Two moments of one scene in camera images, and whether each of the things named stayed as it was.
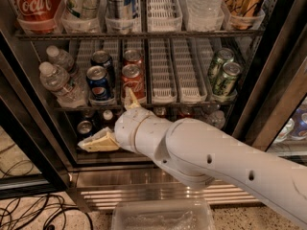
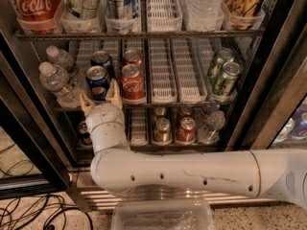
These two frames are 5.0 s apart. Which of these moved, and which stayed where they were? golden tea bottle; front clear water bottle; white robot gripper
Moved: white robot gripper
Stayed: front clear water bottle; golden tea bottle
